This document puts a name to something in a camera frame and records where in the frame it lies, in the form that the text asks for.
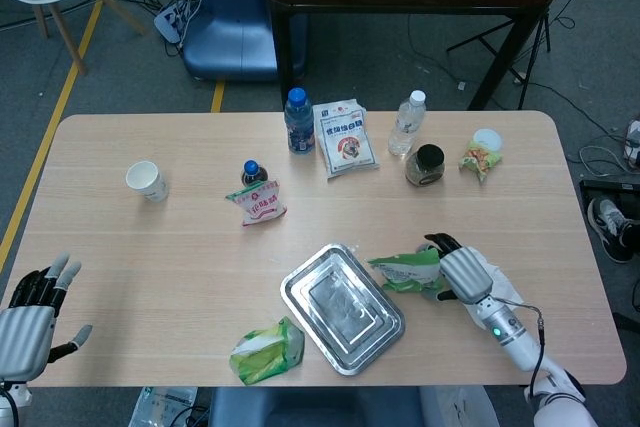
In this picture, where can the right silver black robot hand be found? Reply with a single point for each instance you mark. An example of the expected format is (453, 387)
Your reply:
(462, 272)

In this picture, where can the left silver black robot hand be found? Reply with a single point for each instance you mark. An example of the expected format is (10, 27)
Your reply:
(25, 332)

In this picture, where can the green snack bag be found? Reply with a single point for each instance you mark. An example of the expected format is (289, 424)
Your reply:
(407, 271)
(267, 351)

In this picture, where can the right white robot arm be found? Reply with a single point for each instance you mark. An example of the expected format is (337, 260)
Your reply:
(525, 347)

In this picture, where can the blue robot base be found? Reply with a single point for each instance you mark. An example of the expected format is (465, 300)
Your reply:
(232, 22)

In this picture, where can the silver metal tray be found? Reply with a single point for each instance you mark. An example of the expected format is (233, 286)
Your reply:
(342, 309)

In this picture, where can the green snack bag front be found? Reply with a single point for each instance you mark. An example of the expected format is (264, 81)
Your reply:
(267, 351)

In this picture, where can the red white snack packet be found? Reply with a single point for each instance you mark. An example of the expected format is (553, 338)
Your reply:
(260, 203)

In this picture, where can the white crumpled tissue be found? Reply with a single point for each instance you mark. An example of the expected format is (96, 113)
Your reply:
(500, 279)

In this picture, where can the black lid glass jar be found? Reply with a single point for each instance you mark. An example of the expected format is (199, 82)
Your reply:
(425, 165)

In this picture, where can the colourful snack cup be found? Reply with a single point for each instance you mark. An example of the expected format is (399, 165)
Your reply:
(481, 153)

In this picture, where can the black grey sneaker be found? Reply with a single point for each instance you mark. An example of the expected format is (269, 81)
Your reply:
(609, 227)

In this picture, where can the clear water bottle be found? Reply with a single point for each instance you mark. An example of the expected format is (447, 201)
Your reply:
(407, 124)

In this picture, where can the white sugar bag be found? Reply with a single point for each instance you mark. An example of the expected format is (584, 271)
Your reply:
(345, 139)

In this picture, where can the blue seat base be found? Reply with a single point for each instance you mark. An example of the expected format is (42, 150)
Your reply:
(345, 406)

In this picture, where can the white paper cup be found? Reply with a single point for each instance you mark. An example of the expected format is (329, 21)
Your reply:
(147, 181)

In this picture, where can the blue cap drink bottle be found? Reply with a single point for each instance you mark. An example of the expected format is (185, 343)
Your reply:
(298, 122)

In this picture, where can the dark soy sauce bottle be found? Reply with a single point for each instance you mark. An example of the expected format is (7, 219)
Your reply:
(252, 174)

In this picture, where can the black tripod stand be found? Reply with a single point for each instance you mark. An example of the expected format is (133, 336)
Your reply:
(520, 32)

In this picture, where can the white power strip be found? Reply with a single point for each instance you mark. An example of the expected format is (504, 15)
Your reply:
(175, 17)

